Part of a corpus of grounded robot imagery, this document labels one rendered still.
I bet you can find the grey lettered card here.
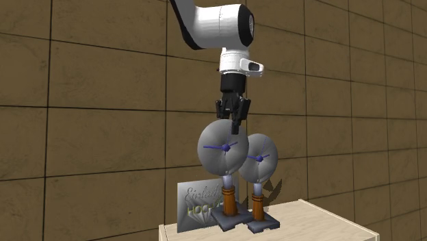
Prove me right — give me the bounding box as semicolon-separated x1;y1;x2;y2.
177;175;241;233

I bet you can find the light wooden table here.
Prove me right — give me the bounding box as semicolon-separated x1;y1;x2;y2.
158;199;380;241

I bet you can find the large grey dish figure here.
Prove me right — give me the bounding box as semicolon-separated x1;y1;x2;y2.
196;118;255;232

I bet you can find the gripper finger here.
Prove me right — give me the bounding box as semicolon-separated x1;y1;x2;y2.
215;97;233;121
231;96;252;136

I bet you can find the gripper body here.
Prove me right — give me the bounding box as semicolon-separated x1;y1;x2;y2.
220;73;248;105

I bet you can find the small grey dish figure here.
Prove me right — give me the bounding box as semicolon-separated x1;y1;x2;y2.
237;133;281;233

